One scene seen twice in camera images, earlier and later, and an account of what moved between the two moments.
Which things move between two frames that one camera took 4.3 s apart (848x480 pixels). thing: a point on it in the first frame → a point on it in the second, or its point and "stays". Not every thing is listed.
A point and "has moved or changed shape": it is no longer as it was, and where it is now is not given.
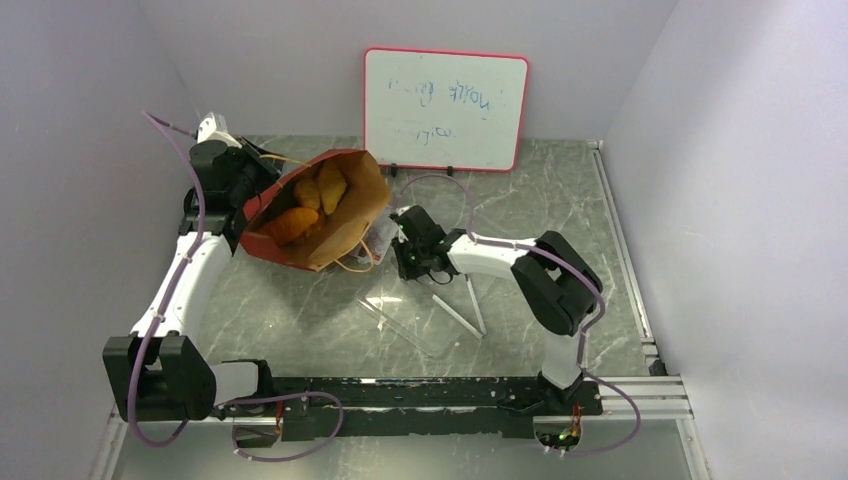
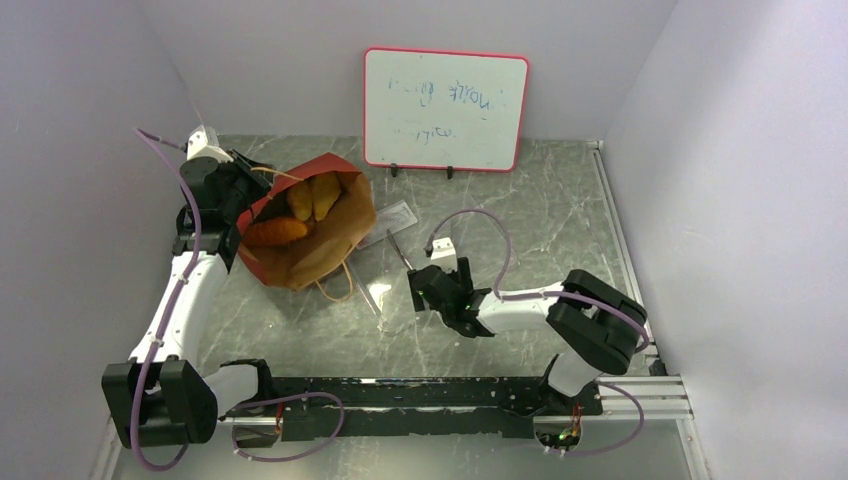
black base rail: (319, 407) stays
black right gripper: (407, 272) → (461, 276)
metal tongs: (459, 318) has moved or changed shape
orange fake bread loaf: (292, 224) has moved or changed shape
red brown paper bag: (310, 216) has moved or changed shape
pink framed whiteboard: (443, 110) stays
